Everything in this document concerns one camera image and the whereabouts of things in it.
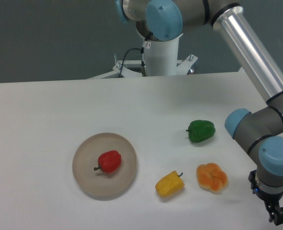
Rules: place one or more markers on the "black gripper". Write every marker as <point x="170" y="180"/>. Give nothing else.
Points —
<point x="270" y="195"/>

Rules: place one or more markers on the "yellow bell pepper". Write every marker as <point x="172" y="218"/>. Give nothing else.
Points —
<point x="169" y="184"/>

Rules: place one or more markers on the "red bell pepper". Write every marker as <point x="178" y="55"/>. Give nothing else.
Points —
<point x="109" y="161"/>

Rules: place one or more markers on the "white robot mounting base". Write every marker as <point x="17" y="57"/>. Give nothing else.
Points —
<point x="158" y="58"/>

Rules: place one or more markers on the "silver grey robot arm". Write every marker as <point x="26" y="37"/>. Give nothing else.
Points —
<point x="161" y="22"/>

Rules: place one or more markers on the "braided bread roll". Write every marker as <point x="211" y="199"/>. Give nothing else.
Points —
<point x="211" y="177"/>

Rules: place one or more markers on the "green bell pepper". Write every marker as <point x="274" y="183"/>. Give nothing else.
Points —
<point x="200" y="130"/>

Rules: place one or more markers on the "beige round plate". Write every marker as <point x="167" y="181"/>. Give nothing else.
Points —
<point x="99" y="184"/>

